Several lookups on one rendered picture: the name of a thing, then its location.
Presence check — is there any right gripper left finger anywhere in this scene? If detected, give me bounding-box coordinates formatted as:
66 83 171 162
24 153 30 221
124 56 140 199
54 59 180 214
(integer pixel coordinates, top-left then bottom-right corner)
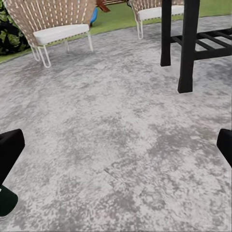
0 129 25 187

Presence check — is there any insectifuge atomizer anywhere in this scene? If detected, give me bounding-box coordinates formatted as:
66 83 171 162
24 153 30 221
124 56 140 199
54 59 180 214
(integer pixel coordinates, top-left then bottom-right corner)
0 185 18 217

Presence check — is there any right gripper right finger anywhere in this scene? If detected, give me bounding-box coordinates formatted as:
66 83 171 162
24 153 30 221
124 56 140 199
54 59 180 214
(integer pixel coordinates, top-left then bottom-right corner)
217 128 232 167

